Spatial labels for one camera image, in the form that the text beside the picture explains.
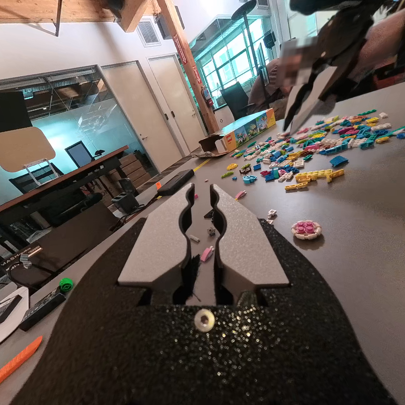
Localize glass wall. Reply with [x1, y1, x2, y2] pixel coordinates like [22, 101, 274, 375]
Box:
[0, 65, 159, 206]

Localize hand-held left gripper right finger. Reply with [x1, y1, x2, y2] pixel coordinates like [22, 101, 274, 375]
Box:
[209, 184, 290, 305]

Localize wooden pillar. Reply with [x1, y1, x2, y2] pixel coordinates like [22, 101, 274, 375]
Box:
[157, 0, 220, 135]

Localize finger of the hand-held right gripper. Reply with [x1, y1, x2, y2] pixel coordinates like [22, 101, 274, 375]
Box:
[283, 73, 317, 131]
[289, 65, 339, 134]

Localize white booklet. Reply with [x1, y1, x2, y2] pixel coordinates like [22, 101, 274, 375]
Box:
[0, 286, 30, 344]

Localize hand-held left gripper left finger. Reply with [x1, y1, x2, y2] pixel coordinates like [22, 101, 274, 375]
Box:
[118, 182, 196, 302]

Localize orange brick separator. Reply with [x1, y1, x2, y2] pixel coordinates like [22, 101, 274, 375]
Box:
[0, 335, 43, 383]

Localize dark computer monitor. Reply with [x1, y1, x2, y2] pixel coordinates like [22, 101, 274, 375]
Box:
[65, 141, 95, 168]

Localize pile of colourful toy bricks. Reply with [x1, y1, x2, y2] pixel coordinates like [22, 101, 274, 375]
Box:
[236, 109, 405, 192]

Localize wooden ceiling beam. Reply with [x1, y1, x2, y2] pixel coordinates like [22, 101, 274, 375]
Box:
[0, 0, 152, 32]

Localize small black box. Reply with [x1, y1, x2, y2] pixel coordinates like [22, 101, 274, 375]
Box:
[19, 293, 67, 331]

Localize grey desk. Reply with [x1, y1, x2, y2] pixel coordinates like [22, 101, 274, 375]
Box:
[0, 81, 405, 405]

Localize beige rounded panel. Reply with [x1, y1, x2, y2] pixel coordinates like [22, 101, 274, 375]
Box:
[0, 127, 59, 187]

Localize teal framed window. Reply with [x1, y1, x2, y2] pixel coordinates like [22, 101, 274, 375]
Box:
[190, 16, 287, 105]

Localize black battery charger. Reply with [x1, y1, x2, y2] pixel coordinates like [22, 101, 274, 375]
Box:
[111, 178, 140, 214]

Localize black box with white label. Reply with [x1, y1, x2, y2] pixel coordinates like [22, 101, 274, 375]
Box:
[0, 242, 43, 276]

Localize white recycling cabinet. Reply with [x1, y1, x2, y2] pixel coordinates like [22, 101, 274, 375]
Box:
[213, 106, 236, 125]

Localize black office chair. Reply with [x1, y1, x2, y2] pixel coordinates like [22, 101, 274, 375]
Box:
[220, 82, 254, 121]

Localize white door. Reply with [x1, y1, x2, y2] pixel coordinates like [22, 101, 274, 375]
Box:
[147, 54, 206, 152]
[101, 62, 184, 162]

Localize black floor lamp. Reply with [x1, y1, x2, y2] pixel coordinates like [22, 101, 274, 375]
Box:
[231, 0, 263, 83]

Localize yellow cardboard toy box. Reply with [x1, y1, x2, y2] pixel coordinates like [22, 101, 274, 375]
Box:
[194, 108, 275, 158]

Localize person's right forearm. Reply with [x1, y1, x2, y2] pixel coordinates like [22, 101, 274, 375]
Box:
[289, 0, 405, 16]

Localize black wall screen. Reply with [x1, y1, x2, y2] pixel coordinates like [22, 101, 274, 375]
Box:
[0, 91, 32, 133]

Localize black flat case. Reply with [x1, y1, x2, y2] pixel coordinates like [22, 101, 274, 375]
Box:
[157, 169, 195, 197]

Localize wall air vent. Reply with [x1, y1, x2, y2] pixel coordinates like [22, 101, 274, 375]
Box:
[136, 19, 162, 47]

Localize stacked cardboard boxes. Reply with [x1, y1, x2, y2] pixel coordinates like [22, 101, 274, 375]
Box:
[109, 152, 152, 190]

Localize round white plate magenta studs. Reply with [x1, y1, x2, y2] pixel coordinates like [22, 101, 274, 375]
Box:
[291, 220, 323, 241]

